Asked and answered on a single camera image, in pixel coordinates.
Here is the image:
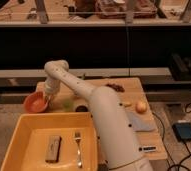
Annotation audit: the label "black foot pedal box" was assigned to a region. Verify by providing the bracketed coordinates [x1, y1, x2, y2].
[172, 122, 191, 142]

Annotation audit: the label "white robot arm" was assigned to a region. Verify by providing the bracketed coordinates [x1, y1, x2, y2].
[44, 60, 153, 171]

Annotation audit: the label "green vegetable piece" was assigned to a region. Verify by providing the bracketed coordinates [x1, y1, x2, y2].
[62, 98, 74, 112]

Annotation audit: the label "silver metal fork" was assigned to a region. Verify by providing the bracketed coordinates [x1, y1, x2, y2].
[74, 132, 83, 168]

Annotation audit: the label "yellow plastic tray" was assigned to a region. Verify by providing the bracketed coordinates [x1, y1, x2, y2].
[0, 113, 98, 171]

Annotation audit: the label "light wooden table board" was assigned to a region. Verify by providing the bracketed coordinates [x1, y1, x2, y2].
[34, 77, 169, 162]

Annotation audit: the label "small dark round cup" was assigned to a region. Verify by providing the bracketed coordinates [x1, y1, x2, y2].
[75, 105, 89, 112]

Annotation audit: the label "yellow onion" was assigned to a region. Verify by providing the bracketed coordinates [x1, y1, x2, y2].
[135, 101, 147, 114]

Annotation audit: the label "brown rectangular sponge block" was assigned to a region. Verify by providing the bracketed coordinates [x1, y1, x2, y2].
[45, 135, 61, 163]

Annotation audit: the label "black cable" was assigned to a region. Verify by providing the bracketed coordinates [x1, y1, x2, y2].
[150, 78, 191, 171]

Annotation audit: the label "grey cloth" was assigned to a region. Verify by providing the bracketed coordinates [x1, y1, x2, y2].
[127, 112, 155, 132]

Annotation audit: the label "orange plastic bowl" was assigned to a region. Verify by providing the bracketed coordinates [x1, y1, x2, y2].
[23, 91, 49, 113]

